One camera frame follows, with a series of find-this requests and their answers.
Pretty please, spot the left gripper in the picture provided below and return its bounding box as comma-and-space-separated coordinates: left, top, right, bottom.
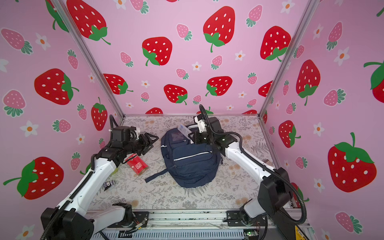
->
124, 133, 159, 157

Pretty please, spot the clear plastic pen box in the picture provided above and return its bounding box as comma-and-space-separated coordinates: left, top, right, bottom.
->
177, 124, 192, 138

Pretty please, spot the red card pack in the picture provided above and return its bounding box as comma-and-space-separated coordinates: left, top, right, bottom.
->
125, 154, 149, 176

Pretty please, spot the navy blue student backpack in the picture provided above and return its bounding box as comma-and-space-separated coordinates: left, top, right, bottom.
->
145, 128, 223, 188

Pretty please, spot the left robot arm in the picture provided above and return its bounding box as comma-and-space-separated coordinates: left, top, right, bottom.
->
41, 116, 159, 240

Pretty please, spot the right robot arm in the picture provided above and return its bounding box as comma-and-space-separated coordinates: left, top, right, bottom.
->
193, 105, 307, 225

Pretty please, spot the small black wrapped candy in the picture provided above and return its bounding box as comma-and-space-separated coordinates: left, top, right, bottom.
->
103, 180, 116, 191

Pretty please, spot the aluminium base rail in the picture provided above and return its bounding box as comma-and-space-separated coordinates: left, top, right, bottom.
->
87, 209, 317, 240

